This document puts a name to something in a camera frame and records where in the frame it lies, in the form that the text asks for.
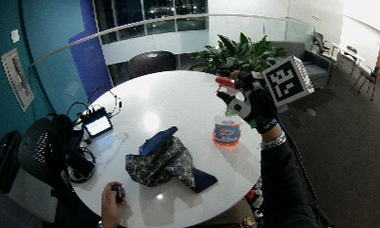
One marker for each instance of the small black device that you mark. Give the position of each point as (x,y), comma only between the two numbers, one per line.
(118,191)

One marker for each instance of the spray bottle with red trigger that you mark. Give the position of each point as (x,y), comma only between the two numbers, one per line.
(227,131)

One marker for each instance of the green potted plant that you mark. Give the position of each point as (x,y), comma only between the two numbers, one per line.
(240,52)

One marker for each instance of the white marker cube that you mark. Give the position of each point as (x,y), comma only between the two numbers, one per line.
(289,80)

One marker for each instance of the blue patterned cloth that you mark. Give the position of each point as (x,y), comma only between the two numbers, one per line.
(167,161)

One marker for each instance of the grey sofa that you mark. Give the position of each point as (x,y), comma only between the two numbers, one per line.
(315,65)

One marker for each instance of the curved glass railing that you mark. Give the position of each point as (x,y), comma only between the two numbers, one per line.
(185,28)

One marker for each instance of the black mesh chair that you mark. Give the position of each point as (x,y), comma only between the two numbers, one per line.
(46,148)
(3,161)

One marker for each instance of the black office chair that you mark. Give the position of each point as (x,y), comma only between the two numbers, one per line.
(320,42)
(370,79)

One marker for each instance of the small lit screen device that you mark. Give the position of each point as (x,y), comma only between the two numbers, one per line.
(96,124)

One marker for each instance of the dark round-backed chair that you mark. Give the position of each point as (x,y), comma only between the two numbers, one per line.
(151,63)

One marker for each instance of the white desk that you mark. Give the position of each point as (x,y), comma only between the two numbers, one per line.
(348,55)

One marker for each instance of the red and white object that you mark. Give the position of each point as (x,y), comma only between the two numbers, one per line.
(255,201)

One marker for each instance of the framed wall picture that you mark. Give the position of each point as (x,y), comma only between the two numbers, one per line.
(18,79)

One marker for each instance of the white wall switch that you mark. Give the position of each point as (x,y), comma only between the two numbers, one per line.
(15,36)

